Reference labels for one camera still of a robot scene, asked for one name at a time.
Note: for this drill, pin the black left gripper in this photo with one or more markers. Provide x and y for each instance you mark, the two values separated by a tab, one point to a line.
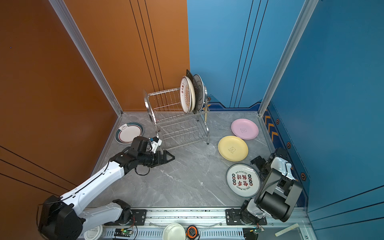
164	160

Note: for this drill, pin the white round lid with label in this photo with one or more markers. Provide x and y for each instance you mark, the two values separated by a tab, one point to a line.
94	233

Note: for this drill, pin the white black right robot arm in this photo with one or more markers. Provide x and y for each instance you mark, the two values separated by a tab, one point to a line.
278	193

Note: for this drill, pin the aluminium frame rail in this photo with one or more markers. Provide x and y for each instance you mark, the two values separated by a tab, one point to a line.
211	224

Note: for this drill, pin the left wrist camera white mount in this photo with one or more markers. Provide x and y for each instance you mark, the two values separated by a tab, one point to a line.
155	143

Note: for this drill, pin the white plate red characters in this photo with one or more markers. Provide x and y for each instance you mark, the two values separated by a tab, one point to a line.
243	180

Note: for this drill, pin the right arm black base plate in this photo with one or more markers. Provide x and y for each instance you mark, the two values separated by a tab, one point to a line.
236	217

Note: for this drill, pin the cream beige round plate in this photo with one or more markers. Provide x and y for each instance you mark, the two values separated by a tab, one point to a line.
192	93

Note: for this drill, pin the black square floral plate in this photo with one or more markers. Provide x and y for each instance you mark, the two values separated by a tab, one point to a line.
191	77

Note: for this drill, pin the green circuit board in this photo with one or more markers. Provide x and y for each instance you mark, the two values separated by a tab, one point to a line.
123	233

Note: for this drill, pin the yellow round plate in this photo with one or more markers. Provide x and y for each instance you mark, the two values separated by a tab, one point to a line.
233	148

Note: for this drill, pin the white plate green maroon rim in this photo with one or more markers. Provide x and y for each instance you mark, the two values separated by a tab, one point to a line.
127	132

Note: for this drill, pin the orange black tape measure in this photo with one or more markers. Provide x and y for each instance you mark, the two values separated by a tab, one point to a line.
192	233

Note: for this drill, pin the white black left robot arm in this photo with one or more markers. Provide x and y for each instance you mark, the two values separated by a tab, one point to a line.
66	217

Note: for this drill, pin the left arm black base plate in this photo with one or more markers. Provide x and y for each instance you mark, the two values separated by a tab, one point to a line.
137	218

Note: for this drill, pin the silver wire dish rack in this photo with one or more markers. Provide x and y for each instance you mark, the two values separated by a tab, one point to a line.
173	126

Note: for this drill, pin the pink round plate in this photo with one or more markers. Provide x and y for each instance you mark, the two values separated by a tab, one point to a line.
245	129

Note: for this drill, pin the cream flat stick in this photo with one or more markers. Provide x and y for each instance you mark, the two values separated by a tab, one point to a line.
287	229

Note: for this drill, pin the white round bowl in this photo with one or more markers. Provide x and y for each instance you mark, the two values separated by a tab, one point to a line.
174	231

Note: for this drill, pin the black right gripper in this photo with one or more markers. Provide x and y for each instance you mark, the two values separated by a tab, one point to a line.
260	163

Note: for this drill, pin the white plate orange sunburst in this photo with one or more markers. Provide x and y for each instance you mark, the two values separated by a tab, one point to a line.
185	95

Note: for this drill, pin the small circuit board with wires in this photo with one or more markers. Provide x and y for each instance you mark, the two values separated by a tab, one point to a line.
252	233

